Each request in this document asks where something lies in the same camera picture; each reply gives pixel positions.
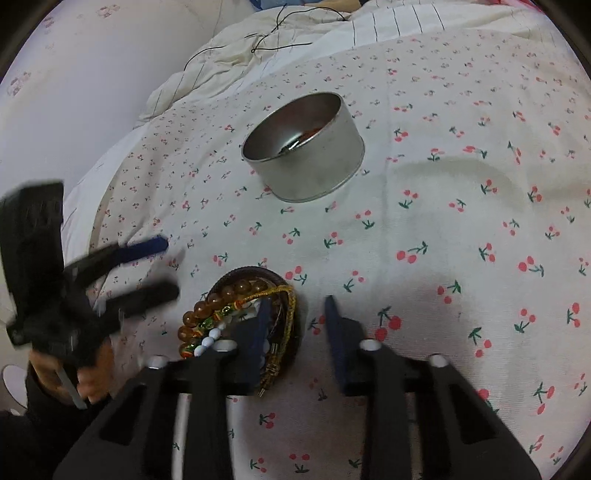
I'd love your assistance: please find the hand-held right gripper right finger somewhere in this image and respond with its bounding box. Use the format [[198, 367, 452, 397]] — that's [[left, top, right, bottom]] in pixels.
[[324, 295, 541, 480]]

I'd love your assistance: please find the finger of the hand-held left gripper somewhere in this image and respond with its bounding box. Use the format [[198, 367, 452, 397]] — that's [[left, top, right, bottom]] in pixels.
[[90, 278, 181, 326], [65, 235, 169, 283]]

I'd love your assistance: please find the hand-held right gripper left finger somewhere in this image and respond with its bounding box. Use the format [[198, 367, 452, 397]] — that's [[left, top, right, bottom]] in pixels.
[[53, 298, 273, 480]]

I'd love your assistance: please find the amber bead bracelet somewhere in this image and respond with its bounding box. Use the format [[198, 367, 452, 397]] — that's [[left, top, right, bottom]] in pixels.
[[178, 277, 259, 360]]

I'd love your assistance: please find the white pink-print bedding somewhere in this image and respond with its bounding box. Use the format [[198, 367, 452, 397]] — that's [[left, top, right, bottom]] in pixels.
[[0, 0, 223, 259]]

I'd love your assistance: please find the cherry print bedsheet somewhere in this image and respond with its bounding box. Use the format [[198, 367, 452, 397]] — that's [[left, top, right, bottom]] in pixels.
[[90, 28, 591, 480]]

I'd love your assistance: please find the pink cloth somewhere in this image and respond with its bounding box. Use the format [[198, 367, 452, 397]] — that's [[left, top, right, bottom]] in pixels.
[[485, 0, 541, 12]]

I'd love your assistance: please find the person's left hand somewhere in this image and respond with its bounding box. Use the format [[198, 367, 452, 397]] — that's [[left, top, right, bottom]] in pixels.
[[34, 340, 116, 406]]

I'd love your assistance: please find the round metal tin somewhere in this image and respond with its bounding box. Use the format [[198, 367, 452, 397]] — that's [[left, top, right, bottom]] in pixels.
[[241, 91, 365, 204]]

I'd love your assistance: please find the brown round dish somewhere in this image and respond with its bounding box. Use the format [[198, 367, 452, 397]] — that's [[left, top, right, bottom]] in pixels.
[[203, 265, 303, 393]]

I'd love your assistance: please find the white bead bracelet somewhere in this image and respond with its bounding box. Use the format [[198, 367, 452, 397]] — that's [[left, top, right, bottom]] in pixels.
[[194, 322, 242, 359]]

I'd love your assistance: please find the thin black cable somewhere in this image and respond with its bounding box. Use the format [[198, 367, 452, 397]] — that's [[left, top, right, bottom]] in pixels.
[[185, 0, 352, 71]]

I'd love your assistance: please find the gold braided cord bracelet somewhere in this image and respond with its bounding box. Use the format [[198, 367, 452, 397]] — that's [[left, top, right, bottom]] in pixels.
[[239, 285, 297, 398]]

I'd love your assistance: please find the person's left forearm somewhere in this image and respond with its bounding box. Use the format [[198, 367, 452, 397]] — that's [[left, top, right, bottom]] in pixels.
[[0, 355, 116, 480]]

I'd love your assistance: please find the white striped quilt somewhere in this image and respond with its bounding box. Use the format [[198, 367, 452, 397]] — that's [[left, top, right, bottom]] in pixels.
[[134, 0, 546, 131]]

